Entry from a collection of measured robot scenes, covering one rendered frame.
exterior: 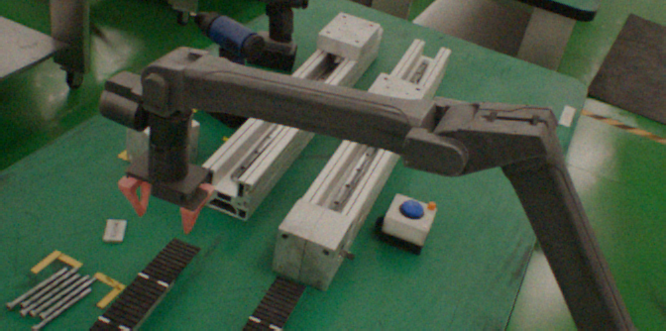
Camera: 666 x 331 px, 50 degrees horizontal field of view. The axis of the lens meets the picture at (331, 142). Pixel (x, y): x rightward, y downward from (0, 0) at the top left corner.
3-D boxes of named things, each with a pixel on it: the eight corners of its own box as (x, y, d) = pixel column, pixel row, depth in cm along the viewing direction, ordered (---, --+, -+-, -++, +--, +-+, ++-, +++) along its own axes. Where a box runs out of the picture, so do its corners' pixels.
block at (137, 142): (163, 188, 132) (165, 147, 127) (126, 159, 138) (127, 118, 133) (204, 169, 139) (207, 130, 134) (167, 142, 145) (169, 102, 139)
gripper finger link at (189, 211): (170, 208, 109) (173, 159, 104) (212, 224, 108) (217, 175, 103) (147, 233, 104) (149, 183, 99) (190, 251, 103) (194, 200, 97)
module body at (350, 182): (343, 259, 125) (352, 222, 120) (291, 239, 127) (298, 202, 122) (443, 78, 190) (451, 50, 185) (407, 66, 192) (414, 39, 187)
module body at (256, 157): (247, 221, 129) (252, 184, 124) (198, 202, 131) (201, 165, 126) (377, 56, 193) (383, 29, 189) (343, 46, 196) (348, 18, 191)
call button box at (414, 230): (418, 256, 129) (427, 230, 125) (369, 237, 131) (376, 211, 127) (429, 231, 135) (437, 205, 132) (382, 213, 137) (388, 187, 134)
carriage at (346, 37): (355, 71, 172) (361, 47, 168) (313, 57, 174) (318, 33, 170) (375, 48, 185) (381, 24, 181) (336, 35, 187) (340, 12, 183)
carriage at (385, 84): (401, 147, 147) (409, 119, 144) (353, 130, 150) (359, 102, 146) (420, 113, 160) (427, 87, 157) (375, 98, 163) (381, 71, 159)
